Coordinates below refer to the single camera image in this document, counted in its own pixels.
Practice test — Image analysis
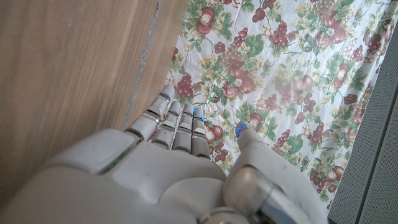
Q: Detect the floral fruit print backdrop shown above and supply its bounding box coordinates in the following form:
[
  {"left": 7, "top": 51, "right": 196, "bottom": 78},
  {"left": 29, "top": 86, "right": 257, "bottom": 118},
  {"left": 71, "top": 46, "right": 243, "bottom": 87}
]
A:
[{"left": 166, "top": 0, "right": 398, "bottom": 209}]

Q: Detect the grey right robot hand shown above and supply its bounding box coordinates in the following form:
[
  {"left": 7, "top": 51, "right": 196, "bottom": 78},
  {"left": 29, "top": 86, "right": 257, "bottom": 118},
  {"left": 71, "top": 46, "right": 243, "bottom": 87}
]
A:
[{"left": 0, "top": 83, "right": 329, "bottom": 224}]

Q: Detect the light wooden board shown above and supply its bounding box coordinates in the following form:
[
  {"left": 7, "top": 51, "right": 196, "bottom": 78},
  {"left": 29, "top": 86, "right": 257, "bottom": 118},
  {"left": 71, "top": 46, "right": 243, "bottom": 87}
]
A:
[{"left": 123, "top": 0, "right": 162, "bottom": 130}]

